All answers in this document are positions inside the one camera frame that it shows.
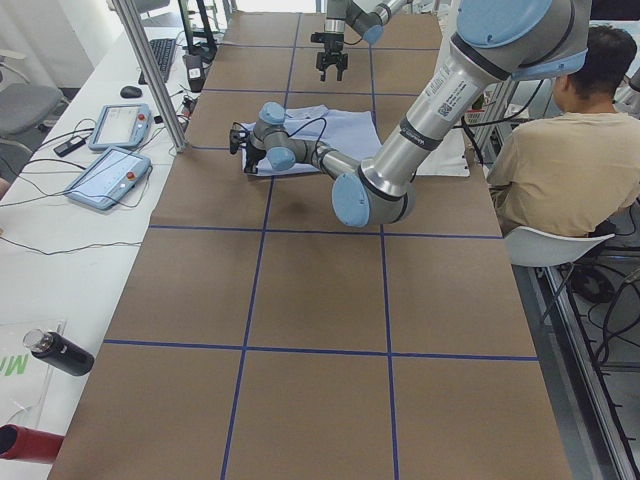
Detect blue teach pendant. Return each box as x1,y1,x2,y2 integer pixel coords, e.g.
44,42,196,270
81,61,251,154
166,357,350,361
63,147,151,211
87,103,152,151

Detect near blue teach pendant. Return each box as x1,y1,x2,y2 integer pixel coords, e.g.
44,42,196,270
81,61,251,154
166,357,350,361
63,147,151,211

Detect black water bottle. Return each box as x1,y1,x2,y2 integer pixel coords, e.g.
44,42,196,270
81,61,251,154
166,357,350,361
23,329,94,376

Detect clear plastic sheet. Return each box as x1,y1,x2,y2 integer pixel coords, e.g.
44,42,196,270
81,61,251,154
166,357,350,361
0,318,66,427

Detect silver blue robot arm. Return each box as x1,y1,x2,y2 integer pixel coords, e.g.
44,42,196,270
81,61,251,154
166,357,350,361
310,0,411,81
229,1,591,227

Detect red cylinder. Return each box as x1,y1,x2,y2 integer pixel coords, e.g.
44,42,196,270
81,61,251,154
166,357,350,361
1,424,65,464

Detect far blue teach pendant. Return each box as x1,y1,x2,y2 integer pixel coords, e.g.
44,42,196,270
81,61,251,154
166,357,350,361
87,103,152,151

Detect black computer mouse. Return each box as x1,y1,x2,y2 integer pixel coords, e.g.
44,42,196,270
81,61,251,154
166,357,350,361
120,85,142,99

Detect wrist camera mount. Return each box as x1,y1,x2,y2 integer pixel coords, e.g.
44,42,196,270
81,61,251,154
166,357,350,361
310,32,326,43
229,128,250,155

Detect grey office chair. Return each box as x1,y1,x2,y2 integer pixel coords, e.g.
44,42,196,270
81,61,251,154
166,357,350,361
1,49,70,155

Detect black keyboard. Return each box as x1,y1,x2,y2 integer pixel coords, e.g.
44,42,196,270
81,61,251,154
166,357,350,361
149,38,176,82

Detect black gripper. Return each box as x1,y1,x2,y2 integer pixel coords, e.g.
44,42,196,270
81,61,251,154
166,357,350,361
316,32,348,82
243,141,265,175

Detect person in beige shirt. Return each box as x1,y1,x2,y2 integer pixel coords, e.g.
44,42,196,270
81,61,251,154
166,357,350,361
487,26,639,237

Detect white plastic chair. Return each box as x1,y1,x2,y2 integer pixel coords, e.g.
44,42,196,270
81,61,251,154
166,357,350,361
504,226,614,267

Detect blue white striped shirt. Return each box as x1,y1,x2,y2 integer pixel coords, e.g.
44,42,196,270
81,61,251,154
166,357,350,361
240,104,381,177

